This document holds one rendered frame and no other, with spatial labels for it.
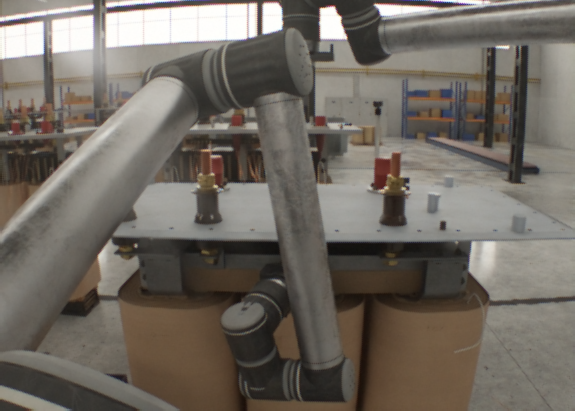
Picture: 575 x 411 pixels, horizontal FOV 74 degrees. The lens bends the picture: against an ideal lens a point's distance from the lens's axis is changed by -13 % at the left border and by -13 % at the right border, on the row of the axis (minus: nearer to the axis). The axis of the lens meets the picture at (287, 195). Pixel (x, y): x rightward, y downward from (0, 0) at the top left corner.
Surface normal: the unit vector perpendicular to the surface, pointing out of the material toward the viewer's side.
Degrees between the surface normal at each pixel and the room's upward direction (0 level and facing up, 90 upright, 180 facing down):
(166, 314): 90
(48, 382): 32
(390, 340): 90
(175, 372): 90
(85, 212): 65
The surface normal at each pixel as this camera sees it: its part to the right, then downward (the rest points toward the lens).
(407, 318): -0.37, 0.19
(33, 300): 0.92, -0.17
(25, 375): -0.07, -0.74
